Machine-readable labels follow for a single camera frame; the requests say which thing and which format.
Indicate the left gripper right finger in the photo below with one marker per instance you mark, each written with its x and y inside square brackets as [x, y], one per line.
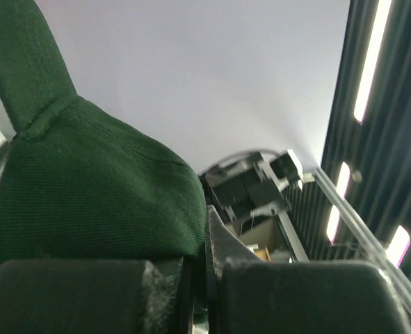
[248, 295]

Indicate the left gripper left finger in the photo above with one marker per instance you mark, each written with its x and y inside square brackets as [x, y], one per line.
[96, 296]

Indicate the dark green cap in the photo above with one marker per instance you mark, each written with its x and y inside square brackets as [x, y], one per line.
[79, 183]

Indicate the ceiling light panel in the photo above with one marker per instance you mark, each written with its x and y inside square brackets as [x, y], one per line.
[378, 149]

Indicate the overhead camera mount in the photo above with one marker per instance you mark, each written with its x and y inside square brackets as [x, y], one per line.
[247, 189]

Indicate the right frame post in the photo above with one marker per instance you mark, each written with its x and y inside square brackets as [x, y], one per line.
[365, 237]

